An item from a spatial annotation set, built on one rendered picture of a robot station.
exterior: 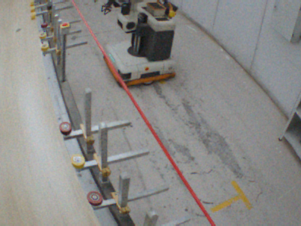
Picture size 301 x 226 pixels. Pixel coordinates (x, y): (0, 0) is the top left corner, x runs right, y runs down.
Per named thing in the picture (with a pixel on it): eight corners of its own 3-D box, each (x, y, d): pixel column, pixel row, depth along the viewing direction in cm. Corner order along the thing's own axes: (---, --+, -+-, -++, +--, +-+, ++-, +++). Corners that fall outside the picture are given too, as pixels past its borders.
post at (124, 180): (123, 215, 161) (126, 170, 129) (125, 220, 159) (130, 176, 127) (117, 217, 160) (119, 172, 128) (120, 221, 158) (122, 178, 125)
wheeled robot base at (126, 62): (151, 50, 402) (153, 35, 385) (176, 79, 362) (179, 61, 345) (101, 59, 375) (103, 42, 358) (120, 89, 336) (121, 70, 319)
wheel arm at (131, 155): (146, 151, 178) (147, 146, 175) (148, 155, 176) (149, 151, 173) (74, 167, 161) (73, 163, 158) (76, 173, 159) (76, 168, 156)
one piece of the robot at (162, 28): (148, 44, 387) (157, -8, 331) (170, 67, 353) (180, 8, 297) (123, 48, 374) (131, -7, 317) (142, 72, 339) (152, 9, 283)
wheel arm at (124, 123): (128, 123, 194) (128, 117, 192) (130, 127, 192) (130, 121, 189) (63, 138, 177) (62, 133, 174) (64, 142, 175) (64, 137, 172)
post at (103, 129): (105, 180, 173) (105, 120, 141) (108, 183, 171) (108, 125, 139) (100, 180, 172) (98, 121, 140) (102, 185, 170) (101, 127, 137)
